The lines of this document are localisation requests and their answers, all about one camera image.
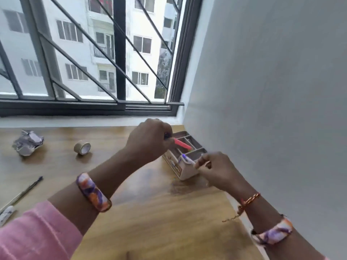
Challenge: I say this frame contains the person's right hand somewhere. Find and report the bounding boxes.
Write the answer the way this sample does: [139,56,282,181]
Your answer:
[194,151,252,205]

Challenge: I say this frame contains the person's left hand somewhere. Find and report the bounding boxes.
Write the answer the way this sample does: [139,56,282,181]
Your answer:
[123,118,176,167]

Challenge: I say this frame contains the purple blue pen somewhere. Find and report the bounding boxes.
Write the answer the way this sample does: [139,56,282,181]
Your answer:
[181,154,197,167]

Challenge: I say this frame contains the pink desk organizer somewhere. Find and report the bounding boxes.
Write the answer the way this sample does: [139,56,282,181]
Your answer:
[162,131,208,181]

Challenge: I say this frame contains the pink pen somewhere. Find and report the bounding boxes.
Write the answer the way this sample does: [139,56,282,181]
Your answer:
[164,134,193,151]

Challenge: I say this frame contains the brown tape roll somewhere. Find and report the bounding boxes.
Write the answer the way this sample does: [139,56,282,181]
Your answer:
[73,141,91,156]

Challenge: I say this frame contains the paper ball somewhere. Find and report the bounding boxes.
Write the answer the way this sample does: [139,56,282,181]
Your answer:
[12,130,44,157]

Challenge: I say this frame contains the silver blue capped pen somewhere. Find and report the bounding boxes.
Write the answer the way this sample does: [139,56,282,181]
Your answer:
[0,175,44,214]

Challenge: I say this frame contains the short white marker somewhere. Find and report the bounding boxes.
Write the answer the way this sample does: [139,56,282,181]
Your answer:
[0,205,16,226]

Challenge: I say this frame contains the person's right forearm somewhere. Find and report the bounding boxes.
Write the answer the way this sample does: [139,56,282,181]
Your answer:
[240,196,326,260]

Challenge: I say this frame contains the person's left forearm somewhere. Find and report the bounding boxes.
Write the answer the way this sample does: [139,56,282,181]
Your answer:
[47,148,141,236]

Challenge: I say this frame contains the patterned left wrist bangle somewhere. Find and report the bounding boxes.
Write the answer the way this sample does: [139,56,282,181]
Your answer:
[76,172,112,213]

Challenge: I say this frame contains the patterned wrist bangle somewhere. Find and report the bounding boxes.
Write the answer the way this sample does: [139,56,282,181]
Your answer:
[76,172,112,213]
[250,215,294,246]

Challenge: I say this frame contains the patterned right wrist bangle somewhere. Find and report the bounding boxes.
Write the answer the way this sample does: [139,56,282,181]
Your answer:
[250,215,294,246]

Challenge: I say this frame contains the black framed grille window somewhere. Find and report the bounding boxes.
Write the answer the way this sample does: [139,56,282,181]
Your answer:
[0,0,204,117]

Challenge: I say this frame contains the pink left sleeve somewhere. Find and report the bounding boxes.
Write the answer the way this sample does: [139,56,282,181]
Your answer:
[0,200,83,260]

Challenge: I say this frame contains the orange thread bracelet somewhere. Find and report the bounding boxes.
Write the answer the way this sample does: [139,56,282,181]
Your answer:
[222,192,261,223]

